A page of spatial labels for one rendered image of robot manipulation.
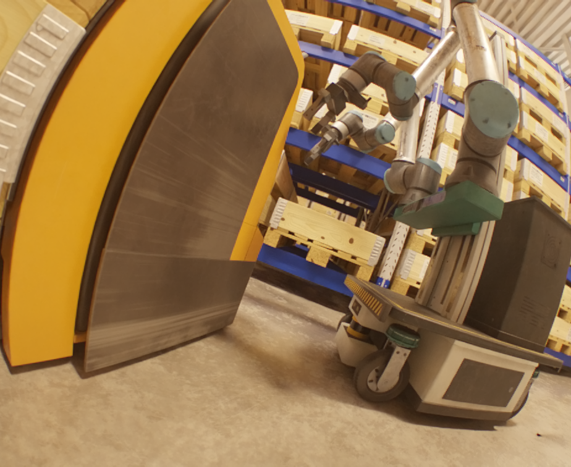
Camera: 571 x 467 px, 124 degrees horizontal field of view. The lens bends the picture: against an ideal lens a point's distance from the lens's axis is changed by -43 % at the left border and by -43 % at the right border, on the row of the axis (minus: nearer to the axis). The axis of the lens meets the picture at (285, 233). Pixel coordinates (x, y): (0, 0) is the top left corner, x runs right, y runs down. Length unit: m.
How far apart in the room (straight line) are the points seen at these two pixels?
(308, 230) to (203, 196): 1.34
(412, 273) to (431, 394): 1.28
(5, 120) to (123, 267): 0.29
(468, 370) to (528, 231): 0.51
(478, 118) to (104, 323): 0.93
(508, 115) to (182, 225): 0.81
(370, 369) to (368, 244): 1.19
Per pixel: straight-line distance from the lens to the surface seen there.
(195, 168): 0.50
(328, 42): 2.51
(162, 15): 0.49
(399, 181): 1.41
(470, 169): 0.87
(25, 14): 0.36
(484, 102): 0.77
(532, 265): 1.07
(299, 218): 1.82
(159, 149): 0.43
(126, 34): 0.45
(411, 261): 1.98
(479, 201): 0.82
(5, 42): 0.35
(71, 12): 0.38
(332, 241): 1.82
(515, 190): 2.76
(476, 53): 0.97
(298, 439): 0.61
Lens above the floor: 0.39
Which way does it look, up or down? level
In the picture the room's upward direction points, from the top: 21 degrees clockwise
